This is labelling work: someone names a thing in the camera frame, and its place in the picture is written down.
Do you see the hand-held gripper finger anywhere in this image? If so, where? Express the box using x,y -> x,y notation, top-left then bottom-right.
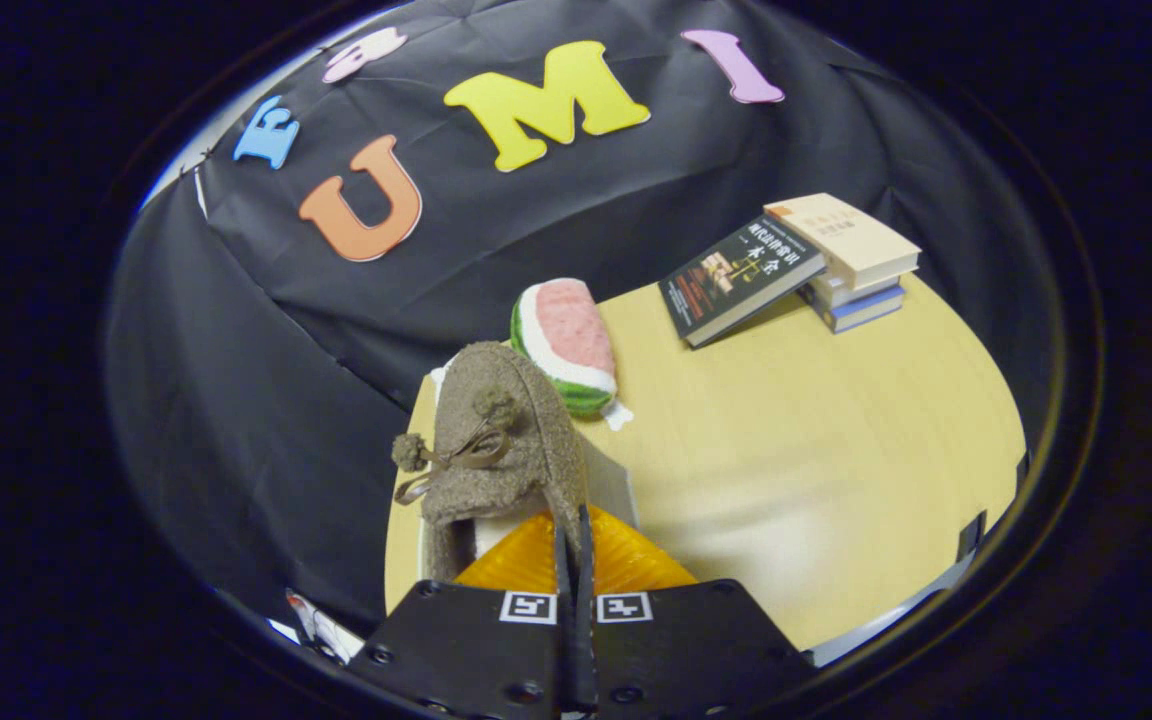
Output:
577,505 -> 816,719
349,512 -> 578,718

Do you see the white fabric storage box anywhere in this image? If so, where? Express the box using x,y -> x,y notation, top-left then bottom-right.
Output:
419,365 -> 640,586

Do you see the brown fuzzy shoe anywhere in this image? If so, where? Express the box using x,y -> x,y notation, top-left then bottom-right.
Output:
393,342 -> 592,583

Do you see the white and red object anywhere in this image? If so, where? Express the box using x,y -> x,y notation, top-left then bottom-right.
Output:
281,590 -> 362,661

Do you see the watermelon slice plush toy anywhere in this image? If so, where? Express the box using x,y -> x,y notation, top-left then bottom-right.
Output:
509,278 -> 620,419

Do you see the black cover book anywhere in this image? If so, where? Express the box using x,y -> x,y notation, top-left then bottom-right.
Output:
658,214 -> 827,349

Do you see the blue cover book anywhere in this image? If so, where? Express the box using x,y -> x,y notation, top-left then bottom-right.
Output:
801,283 -> 907,335

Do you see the pale grey book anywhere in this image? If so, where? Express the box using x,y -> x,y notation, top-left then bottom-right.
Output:
806,262 -> 919,307

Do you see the tan cover book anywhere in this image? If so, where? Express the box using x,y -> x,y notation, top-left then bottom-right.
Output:
764,193 -> 922,291

